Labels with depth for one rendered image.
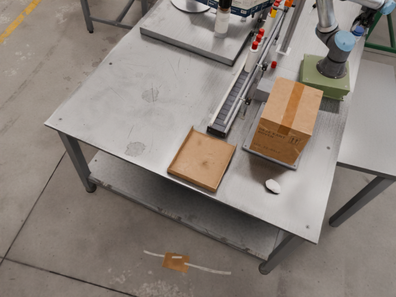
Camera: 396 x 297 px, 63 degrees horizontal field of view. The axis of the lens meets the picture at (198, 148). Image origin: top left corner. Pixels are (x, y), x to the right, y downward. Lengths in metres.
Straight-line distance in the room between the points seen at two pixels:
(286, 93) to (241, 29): 0.84
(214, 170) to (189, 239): 0.84
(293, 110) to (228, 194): 0.50
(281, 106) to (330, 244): 1.33
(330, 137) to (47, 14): 3.24
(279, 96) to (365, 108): 0.74
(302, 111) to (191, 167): 0.60
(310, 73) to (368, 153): 0.58
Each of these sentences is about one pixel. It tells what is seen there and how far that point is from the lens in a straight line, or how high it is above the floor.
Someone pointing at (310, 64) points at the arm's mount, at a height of 0.90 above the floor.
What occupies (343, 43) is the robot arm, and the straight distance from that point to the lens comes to 2.08.
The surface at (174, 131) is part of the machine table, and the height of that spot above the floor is 0.83.
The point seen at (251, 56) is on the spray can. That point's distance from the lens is 1.97.
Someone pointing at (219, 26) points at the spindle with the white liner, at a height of 0.97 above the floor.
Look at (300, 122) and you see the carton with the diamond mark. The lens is 1.56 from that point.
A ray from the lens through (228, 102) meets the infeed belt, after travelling 1.86.
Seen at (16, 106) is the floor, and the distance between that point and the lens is 3.23.
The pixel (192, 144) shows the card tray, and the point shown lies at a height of 0.83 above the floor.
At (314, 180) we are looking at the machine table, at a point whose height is 0.83.
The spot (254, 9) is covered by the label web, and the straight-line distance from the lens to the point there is 2.45.
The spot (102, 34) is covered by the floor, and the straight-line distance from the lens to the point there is 3.74.
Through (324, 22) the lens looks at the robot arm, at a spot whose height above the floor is 1.17.
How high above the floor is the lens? 2.26
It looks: 57 degrees down
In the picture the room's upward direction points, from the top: 8 degrees clockwise
